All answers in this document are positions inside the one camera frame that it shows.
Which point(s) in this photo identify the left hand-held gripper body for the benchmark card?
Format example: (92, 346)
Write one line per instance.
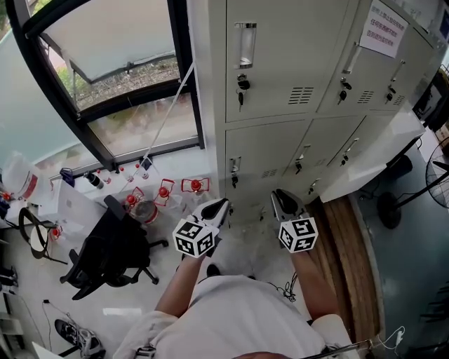
(193, 238)

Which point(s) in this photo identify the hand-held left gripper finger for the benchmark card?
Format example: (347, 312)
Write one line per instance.
(201, 210)
(222, 215)

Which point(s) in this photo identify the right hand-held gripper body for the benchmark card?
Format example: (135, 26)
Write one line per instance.
(298, 235)

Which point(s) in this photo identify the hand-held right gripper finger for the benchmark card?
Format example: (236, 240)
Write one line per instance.
(277, 208)
(300, 207)

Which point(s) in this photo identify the grey locker door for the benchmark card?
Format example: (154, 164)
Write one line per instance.
(259, 147)

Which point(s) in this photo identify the grey metal locker cabinet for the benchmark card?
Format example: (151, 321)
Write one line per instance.
(280, 52)

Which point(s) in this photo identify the person's right forearm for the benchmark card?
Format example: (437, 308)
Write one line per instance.
(314, 284)

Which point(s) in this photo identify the person's left forearm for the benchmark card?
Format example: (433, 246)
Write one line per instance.
(179, 284)

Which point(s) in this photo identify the person's black shoe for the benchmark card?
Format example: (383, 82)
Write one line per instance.
(213, 270)

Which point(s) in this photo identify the small red-capped plastic bottle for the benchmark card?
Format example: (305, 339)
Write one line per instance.
(127, 175)
(104, 177)
(142, 171)

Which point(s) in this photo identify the black office chair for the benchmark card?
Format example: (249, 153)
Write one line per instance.
(112, 249)

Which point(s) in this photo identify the black standing fan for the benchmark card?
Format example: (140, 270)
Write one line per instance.
(387, 210)

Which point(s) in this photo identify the white pole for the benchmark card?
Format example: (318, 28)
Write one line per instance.
(168, 112)

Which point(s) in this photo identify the white table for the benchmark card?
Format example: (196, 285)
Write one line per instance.
(386, 147)

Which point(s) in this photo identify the dark blue bin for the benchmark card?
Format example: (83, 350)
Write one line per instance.
(401, 164)

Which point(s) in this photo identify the black thermos bottle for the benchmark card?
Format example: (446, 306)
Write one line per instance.
(94, 180)

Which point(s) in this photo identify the white box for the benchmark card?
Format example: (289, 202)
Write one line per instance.
(73, 207)

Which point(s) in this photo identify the black and white sneaker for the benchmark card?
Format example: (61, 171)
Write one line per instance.
(66, 331)
(90, 343)

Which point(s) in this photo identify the black jacket on rack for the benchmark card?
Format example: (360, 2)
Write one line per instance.
(433, 101)

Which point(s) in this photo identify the large clear water dispenser bottle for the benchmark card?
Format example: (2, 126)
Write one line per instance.
(21, 175)

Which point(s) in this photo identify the white paper notice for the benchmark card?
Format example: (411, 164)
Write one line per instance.
(384, 29)

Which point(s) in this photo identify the black framed window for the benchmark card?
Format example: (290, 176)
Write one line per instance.
(24, 45)

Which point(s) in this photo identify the round stool with black frame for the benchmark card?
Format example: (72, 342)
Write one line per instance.
(36, 238)

